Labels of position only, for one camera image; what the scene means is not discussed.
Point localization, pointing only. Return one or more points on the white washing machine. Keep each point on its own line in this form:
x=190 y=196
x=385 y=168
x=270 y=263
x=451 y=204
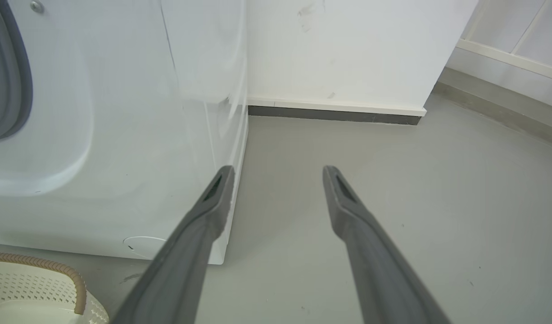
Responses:
x=123 y=126

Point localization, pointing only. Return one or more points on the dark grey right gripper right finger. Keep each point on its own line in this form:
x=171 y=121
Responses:
x=379 y=270

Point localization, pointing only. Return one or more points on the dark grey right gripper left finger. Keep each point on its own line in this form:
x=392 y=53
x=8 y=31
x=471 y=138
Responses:
x=181 y=270

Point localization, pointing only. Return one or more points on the white perforated laundry basket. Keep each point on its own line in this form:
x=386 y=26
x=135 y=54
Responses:
x=37 y=292

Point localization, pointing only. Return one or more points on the grey rubber door gasket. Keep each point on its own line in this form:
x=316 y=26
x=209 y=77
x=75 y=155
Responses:
x=10 y=76

